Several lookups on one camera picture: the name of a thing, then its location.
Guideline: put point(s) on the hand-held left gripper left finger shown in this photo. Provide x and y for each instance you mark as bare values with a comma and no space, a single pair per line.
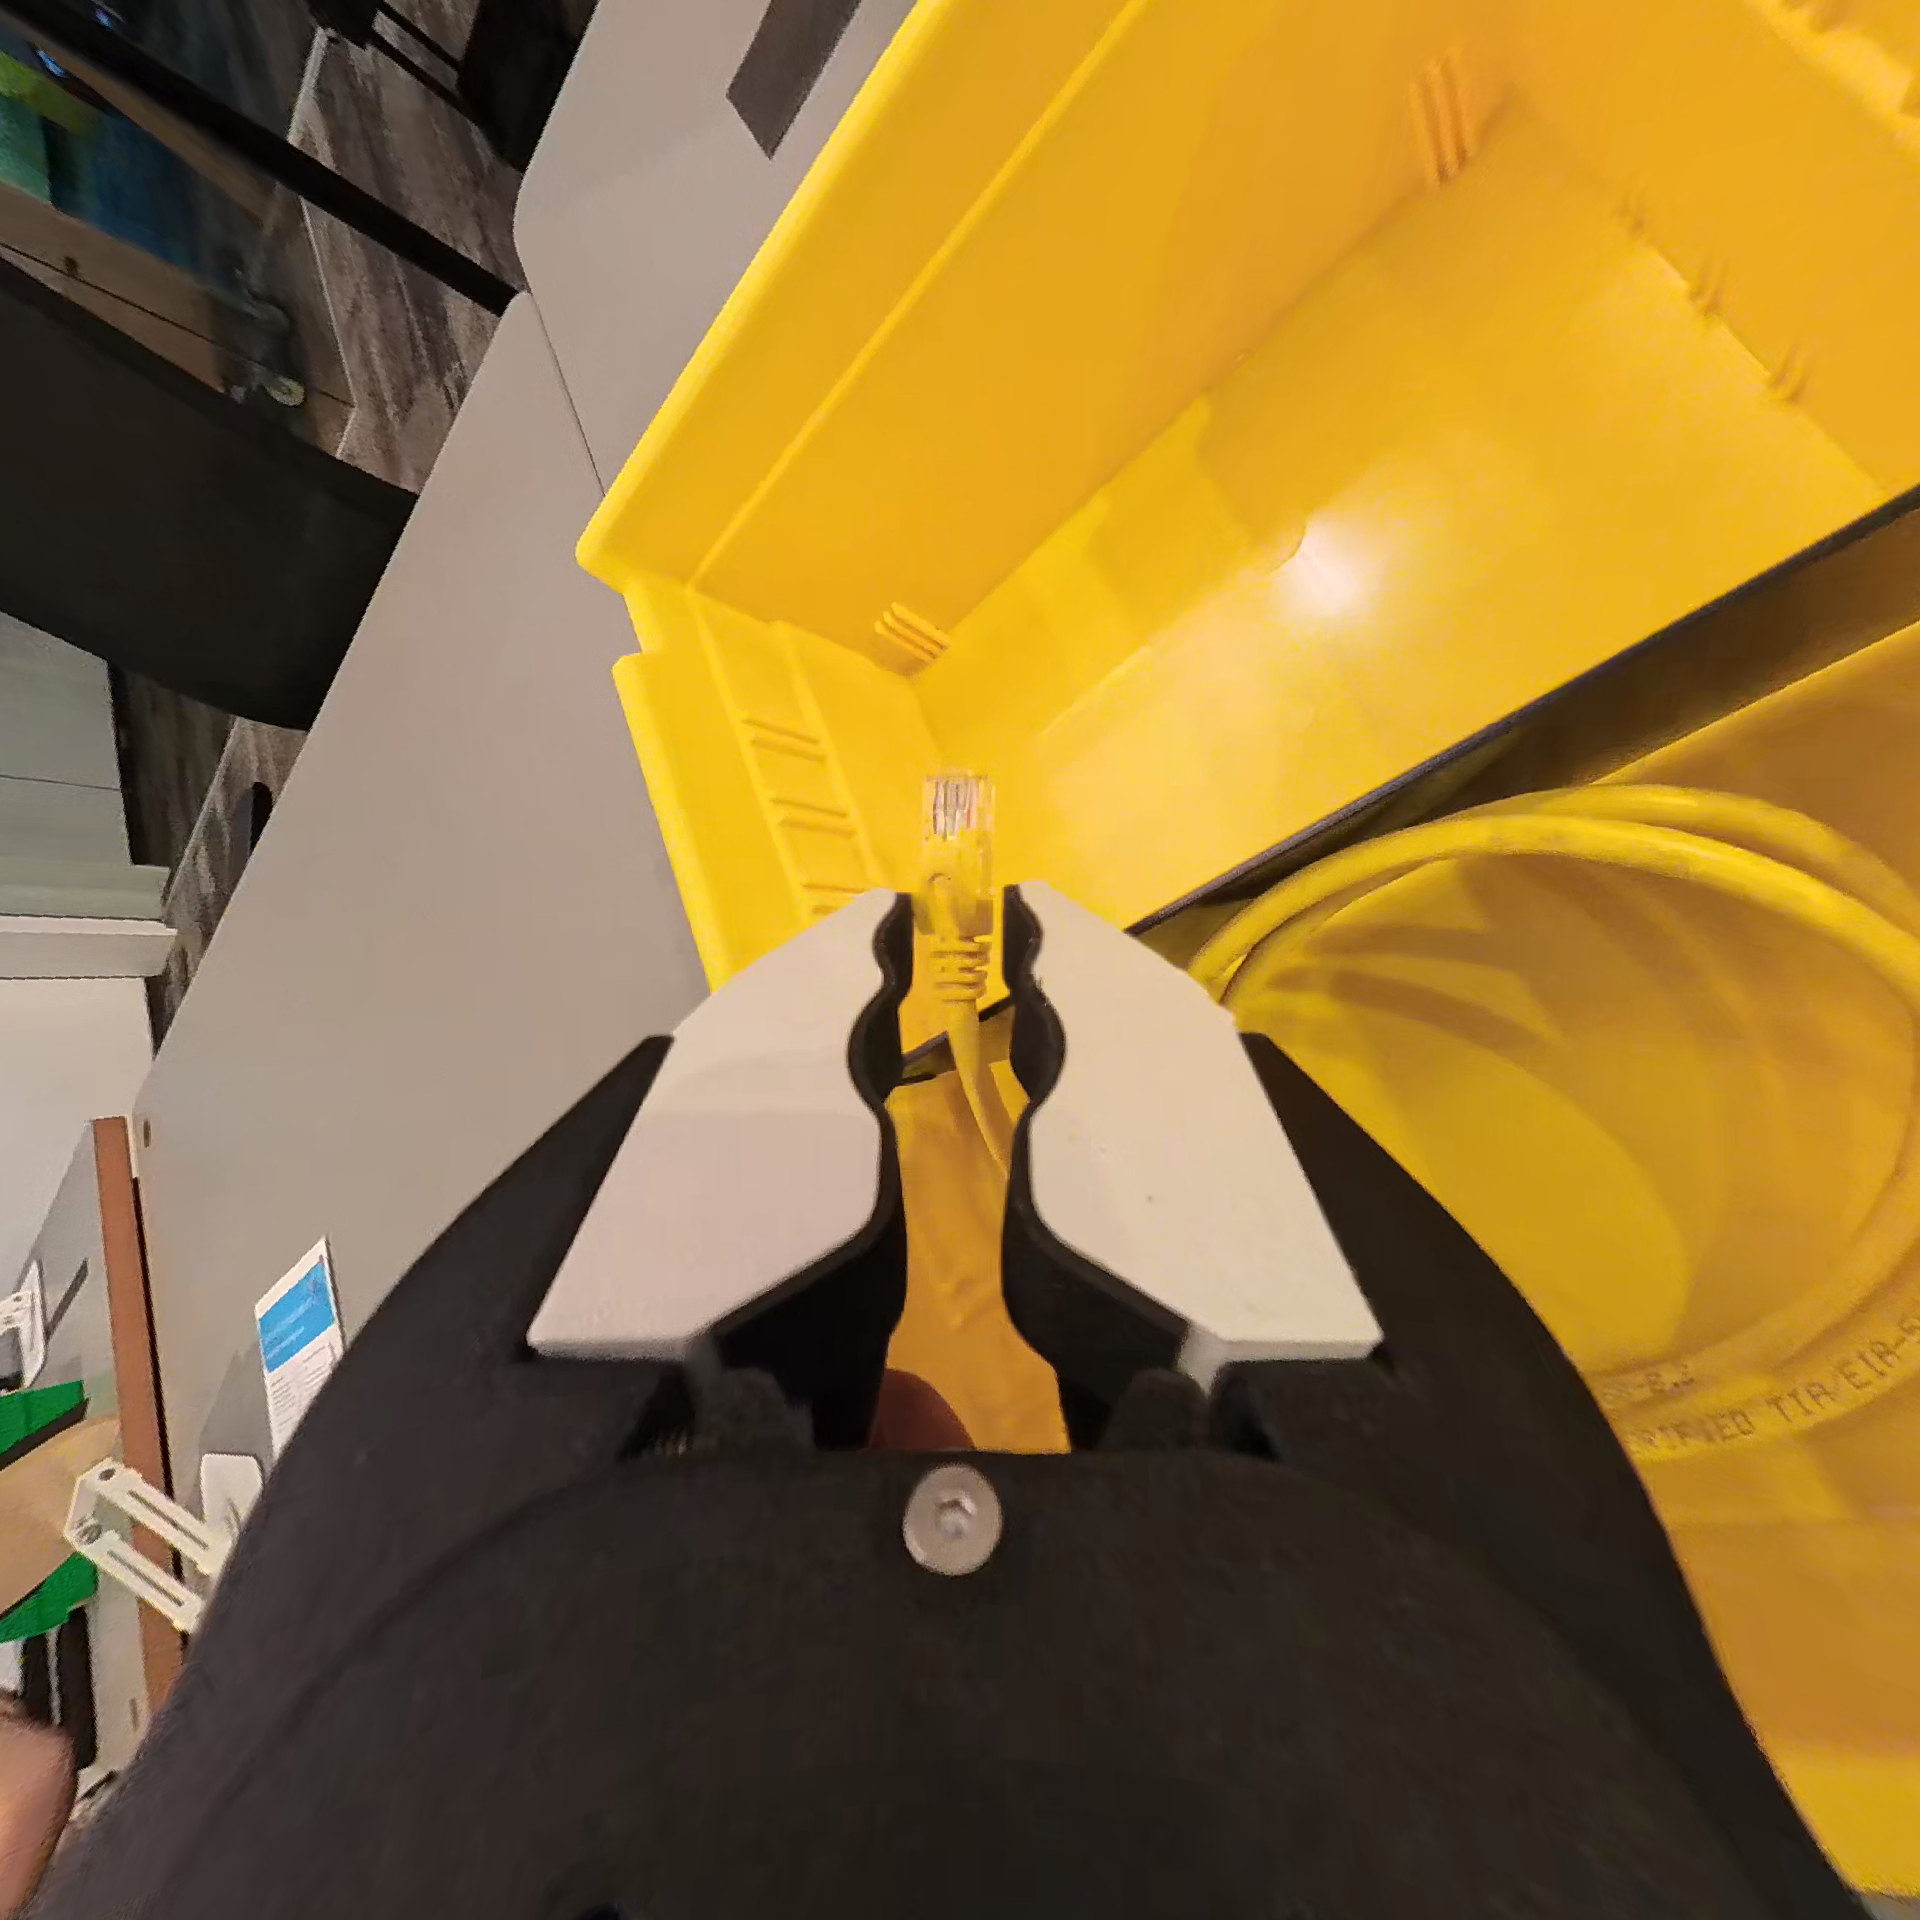
722,1184

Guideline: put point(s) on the brown background work table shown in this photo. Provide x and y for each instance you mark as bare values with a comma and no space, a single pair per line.
135,1349

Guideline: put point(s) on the large yellow plastic bin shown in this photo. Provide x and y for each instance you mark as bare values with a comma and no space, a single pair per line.
1201,376

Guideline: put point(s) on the person's left hand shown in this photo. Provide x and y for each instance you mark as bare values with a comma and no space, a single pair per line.
915,1411

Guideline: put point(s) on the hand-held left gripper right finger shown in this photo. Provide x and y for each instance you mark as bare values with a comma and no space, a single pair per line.
1186,1201

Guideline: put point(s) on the black bin divider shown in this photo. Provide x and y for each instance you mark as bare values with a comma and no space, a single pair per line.
1724,646

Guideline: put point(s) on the blue and white leaflet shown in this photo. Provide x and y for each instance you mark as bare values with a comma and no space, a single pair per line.
301,1335

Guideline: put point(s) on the green plastic bin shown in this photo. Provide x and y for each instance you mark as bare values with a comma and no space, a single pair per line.
37,1417

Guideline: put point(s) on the black office chair backrest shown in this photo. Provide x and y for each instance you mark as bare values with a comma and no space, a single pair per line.
181,569

